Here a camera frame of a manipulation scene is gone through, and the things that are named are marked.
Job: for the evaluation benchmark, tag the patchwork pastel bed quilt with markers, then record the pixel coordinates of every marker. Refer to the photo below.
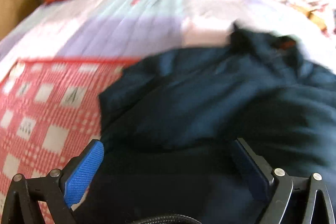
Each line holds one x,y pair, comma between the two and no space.
138,28

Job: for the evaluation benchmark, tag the red checkered mat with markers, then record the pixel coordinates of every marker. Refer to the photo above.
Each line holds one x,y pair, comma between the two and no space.
50,111

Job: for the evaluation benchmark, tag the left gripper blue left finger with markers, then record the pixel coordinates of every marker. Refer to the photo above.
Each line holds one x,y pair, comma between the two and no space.
80,170

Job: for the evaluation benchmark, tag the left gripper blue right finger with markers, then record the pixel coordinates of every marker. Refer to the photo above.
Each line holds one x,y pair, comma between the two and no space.
254,169

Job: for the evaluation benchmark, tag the dark navy padded jacket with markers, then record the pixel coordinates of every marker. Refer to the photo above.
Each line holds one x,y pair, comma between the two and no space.
168,123

